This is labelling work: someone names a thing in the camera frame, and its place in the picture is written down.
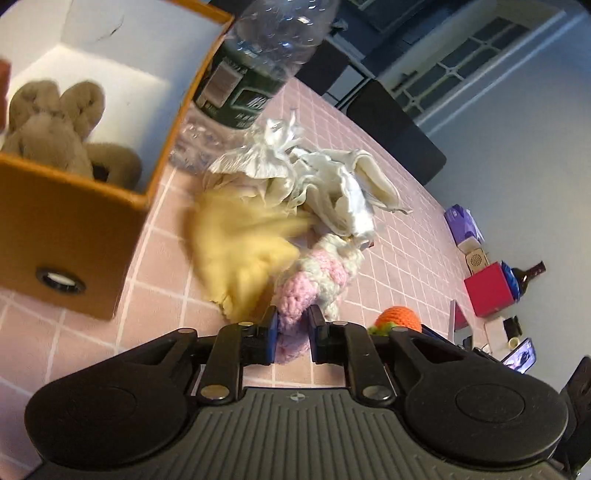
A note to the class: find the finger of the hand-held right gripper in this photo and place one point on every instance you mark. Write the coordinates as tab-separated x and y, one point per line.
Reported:
581	392

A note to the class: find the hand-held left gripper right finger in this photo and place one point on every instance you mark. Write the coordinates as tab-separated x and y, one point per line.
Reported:
315	332

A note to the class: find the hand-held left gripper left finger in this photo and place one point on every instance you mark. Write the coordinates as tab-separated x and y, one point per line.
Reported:
272	332

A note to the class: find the pink and white crochet toy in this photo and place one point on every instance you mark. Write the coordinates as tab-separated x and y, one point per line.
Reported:
304	286

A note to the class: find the yellow soft cloth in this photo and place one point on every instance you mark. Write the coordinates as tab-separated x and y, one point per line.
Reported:
235	254

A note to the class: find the white cloth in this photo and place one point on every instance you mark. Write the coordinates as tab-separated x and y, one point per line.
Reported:
341	194

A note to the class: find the orange storage box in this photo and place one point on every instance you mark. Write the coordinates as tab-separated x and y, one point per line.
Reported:
69	221

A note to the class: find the phone with lit screen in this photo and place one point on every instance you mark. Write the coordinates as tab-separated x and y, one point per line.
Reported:
521	357

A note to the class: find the orange crochet toy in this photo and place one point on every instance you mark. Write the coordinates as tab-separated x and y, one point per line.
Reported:
399	318

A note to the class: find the brown glass bottle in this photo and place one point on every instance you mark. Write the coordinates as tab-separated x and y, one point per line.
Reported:
531	272

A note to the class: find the blue bag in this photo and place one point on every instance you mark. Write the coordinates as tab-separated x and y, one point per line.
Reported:
510	277

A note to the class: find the red box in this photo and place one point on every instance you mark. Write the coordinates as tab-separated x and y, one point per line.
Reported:
489	288

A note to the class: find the beige perforated box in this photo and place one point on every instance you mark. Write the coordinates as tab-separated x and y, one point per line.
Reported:
475	261

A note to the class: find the crumpled clear plastic bag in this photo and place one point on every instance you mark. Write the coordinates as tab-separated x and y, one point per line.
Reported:
263	152

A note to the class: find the purple tissue box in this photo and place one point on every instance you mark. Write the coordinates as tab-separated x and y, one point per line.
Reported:
461	224

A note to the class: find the black chair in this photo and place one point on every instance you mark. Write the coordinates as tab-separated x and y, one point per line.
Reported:
397	134
323	64

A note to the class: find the clear plastic water bottle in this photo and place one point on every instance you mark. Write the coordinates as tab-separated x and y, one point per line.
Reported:
258	55

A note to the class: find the brown plush bunny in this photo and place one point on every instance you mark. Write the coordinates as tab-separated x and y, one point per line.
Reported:
46	138

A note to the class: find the glass panel door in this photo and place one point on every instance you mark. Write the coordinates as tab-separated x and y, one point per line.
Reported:
461	60

